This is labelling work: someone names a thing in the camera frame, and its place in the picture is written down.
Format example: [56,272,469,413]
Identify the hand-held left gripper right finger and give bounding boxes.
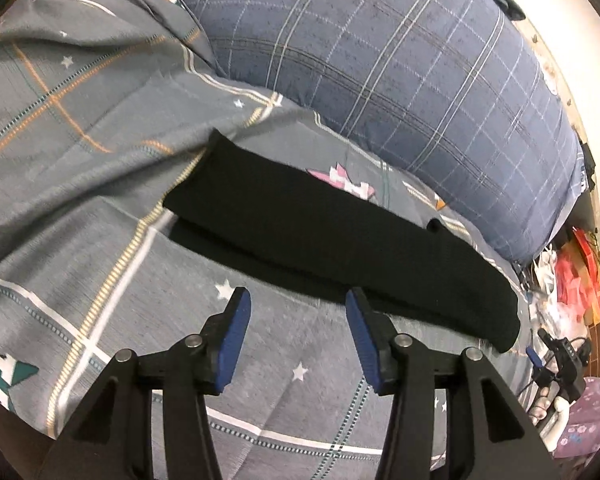
[344,287,564,480]

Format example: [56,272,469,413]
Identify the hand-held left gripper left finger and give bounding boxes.
[35,286,252,480]

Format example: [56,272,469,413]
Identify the black pants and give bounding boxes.
[162,128,522,354]

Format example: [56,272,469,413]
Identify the person's right hand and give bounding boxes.
[527,383,559,422]

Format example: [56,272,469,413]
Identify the purple flowered cloth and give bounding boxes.
[551,376,600,459]

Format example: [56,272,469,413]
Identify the white plastic bag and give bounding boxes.
[526,246,567,331]

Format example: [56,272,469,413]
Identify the red plastic bag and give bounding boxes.
[554,227,600,324]

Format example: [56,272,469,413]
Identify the grey star printed bed sheet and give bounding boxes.
[0,0,536,470]

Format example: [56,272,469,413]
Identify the blue plaid pillow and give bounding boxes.
[163,0,583,264]

